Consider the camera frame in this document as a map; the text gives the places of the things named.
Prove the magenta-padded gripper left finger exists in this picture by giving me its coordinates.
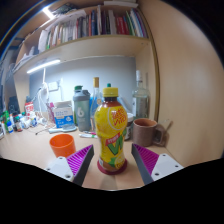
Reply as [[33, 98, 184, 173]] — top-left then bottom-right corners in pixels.
[[44, 143, 95, 187]]

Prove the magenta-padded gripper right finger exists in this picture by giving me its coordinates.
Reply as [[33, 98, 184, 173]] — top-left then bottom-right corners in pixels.
[[130, 143, 184, 186]]

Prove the yellow drink bottle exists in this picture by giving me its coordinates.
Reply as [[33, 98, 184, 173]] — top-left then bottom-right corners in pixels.
[[94, 87, 129, 174]]

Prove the orange plastic cup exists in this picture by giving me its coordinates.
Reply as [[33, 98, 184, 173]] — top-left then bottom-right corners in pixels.
[[49, 133, 77, 159]]

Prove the brown mug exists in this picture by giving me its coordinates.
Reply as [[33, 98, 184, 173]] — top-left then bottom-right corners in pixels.
[[132, 117, 166, 148]]

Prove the small dark jar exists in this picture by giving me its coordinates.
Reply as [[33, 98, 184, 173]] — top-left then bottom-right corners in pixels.
[[124, 112, 135, 141]]

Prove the light blue oblong case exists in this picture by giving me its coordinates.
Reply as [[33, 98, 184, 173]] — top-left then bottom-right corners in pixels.
[[48, 124, 78, 135]]

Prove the blue and white box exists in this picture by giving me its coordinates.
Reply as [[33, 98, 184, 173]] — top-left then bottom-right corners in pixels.
[[53, 100, 75, 129]]

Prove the pink packet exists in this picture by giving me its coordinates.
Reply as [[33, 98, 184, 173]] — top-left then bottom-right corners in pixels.
[[46, 101, 56, 124]]

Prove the clear glass bottle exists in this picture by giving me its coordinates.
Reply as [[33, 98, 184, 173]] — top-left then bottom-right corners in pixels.
[[131, 69, 151, 120]]

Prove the yellow-capped glass bottle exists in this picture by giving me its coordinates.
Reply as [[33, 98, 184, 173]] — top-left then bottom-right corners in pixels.
[[89, 76, 103, 131]]

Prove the red and white can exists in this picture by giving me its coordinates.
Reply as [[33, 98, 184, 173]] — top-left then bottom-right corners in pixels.
[[24, 101, 36, 116]]

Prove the white bottle with blue label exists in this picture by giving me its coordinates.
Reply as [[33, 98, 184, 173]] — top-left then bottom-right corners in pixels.
[[6, 119, 15, 134]]

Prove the white desk lamp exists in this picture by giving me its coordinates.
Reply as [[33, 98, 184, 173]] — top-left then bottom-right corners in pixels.
[[26, 59, 62, 102]]

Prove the wooden shelf unit with books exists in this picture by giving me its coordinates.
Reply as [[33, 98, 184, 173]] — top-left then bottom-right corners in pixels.
[[13, 0, 161, 122]]

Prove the ceiling tube light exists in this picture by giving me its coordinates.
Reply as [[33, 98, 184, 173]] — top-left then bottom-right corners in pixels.
[[42, 5, 56, 20]]

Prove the white wall power strip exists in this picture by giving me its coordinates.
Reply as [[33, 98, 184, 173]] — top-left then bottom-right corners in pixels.
[[47, 80, 61, 92]]

